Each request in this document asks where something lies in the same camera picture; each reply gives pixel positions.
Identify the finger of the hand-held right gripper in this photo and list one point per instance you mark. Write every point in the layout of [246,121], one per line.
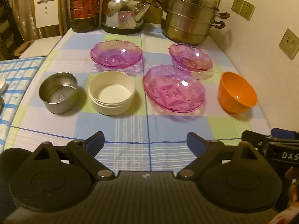
[254,138]
[282,133]

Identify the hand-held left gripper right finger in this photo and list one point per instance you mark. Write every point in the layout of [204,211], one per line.
[197,143]

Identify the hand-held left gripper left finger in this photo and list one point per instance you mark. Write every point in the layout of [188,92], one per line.
[95,142]

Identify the white plastic bowl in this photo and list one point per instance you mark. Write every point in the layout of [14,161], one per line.
[112,94]

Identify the orange plastic bowl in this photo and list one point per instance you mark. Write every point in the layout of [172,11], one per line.
[236,91]

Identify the large pink transparent plate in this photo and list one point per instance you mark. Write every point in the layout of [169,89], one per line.
[174,89]

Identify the stainless steel bowl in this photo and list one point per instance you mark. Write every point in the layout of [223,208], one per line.
[58,93]

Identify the person's right hand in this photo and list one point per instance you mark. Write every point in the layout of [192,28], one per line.
[293,191]

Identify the plaid tablecloth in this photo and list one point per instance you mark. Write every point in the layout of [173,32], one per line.
[130,127]

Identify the blue checkered cloth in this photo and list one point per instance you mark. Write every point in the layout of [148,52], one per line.
[21,74]

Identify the small patterned dish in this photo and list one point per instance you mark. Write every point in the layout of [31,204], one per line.
[1,105]

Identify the stainless steel steamer pot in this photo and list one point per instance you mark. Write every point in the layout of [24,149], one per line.
[186,21]

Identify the stainless steel kettle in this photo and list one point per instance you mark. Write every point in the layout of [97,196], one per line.
[121,11]

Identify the large cooking oil bottle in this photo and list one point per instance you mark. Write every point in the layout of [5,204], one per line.
[85,7]

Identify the white chair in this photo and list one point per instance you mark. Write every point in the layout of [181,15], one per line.
[46,11]

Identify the dark wooden furniture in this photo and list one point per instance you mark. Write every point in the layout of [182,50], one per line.
[7,28]

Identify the wall socket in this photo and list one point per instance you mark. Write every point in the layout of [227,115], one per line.
[237,5]
[247,10]
[290,43]

